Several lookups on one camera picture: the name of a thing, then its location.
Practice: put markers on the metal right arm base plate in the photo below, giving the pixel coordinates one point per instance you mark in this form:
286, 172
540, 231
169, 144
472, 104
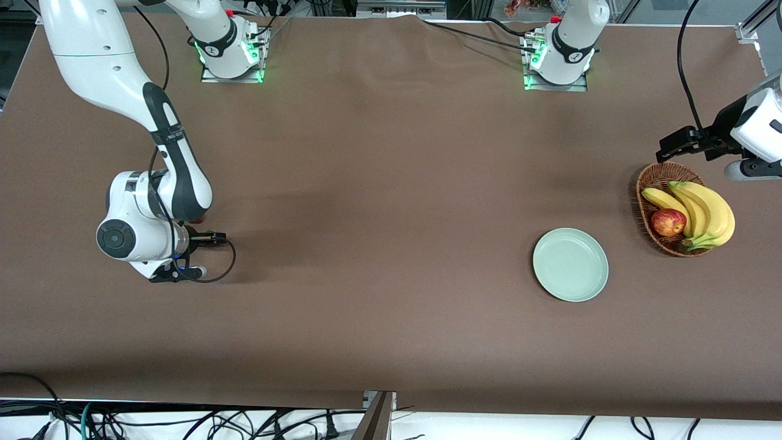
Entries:
208, 77

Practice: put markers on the aluminium frame corner bracket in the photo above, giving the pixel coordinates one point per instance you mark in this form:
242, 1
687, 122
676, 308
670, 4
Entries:
746, 33

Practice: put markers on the large table cover sheet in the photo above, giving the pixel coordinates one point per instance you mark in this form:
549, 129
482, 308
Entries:
391, 183

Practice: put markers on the brown wicker basket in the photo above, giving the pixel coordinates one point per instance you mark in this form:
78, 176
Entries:
663, 174

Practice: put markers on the light green round plate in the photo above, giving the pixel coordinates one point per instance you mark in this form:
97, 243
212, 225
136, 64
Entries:
571, 266

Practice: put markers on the aluminium profile post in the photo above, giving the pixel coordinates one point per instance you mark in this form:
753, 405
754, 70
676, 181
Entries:
377, 421

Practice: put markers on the yellow banana bunch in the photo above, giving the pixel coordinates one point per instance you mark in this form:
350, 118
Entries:
712, 211

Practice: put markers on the aluminium frame rail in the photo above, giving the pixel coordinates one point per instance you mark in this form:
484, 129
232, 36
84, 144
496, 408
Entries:
397, 9

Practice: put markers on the orange background object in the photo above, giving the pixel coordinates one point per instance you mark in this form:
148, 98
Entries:
513, 7

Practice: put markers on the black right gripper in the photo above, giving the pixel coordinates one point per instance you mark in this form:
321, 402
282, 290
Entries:
197, 238

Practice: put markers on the red apple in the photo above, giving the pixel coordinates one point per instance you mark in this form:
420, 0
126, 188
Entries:
668, 223

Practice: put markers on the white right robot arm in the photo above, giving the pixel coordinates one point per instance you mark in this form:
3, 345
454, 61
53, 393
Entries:
98, 61

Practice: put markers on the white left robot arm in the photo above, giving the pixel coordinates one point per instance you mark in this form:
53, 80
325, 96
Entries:
571, 43

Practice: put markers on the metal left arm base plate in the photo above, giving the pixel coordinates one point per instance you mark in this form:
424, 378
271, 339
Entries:
577, 87

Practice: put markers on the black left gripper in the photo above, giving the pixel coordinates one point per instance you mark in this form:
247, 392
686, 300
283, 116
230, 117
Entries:
720, 129

